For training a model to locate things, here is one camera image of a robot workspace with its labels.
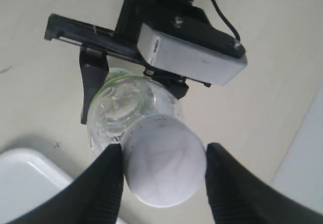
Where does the black camera cable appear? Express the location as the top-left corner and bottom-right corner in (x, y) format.
(200, 0), (242, 42)

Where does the white bottle cap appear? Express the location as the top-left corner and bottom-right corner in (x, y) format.
(121, 115), (206, 208)

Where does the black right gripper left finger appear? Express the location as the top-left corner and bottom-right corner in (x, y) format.
(15, 144), (124, 223)

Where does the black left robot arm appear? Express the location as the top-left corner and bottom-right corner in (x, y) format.
(44, 0), (194, 125)

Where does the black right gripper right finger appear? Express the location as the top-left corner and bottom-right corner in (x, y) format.
(205, 143), (322, 223)

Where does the white plastic tray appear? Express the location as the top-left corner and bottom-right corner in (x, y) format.
(1, 148), (73, 223)

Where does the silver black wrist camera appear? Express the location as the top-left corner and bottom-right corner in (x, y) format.
(137, 8), (248, 85)

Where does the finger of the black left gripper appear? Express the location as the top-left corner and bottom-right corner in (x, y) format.
(143, 69), (189, 99)

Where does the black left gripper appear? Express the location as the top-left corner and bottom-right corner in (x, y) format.
(44, 0), (162, 124)

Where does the clear plastic drink bottle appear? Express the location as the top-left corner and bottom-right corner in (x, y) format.
(86, 68), (183, 156)

